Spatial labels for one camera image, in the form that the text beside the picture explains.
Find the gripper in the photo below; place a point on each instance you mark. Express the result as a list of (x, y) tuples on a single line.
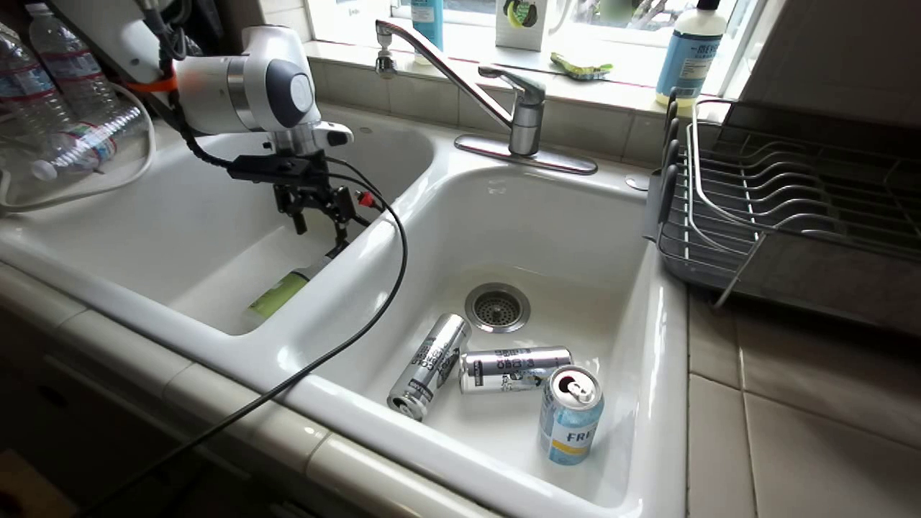
[(306, 193)]

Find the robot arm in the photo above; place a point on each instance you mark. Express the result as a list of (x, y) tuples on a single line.
[(259, 86)]

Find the green label plastic bottle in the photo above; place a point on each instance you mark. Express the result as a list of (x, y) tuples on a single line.
[(282, 293)]

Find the white double sink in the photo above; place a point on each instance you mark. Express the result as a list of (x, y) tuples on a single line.
[(518, 237)]

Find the teal bottle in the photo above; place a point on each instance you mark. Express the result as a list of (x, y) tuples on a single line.
[(428, 20)]

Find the clear water bottle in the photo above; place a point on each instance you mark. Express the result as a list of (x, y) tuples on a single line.
[(86, 144), (75, 72), (29, 93)]

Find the round sink hole cover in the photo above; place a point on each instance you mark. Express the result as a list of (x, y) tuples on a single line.
[(637, 183)]

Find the blue label soap bottle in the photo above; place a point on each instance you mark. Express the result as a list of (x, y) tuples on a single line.
[(689, 61)]

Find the silver drink can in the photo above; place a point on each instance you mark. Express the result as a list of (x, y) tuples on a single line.
[(430, 365), (514, 370)]

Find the metal drain strainer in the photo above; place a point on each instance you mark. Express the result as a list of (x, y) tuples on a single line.
[(497, 308)]

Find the chrome tap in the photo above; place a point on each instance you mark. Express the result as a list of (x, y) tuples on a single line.
[(527, 122)]

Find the chrome tap lever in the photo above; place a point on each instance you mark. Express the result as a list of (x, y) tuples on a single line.
[(519, 80)]

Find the white carton with green print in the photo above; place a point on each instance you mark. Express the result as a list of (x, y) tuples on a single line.
[(519, 23)]

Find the green sponge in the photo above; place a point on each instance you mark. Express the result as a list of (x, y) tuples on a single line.
[(580, 68)]

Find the blue and white drink can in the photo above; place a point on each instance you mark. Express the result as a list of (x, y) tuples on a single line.
[(570, 421)]

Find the window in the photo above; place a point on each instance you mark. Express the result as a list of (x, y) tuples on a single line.
[(619, 39)]

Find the grey dish rack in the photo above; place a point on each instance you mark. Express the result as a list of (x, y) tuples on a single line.
[(806, 216)]

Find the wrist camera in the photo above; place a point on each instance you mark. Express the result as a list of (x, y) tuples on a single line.
[(270, 169)]

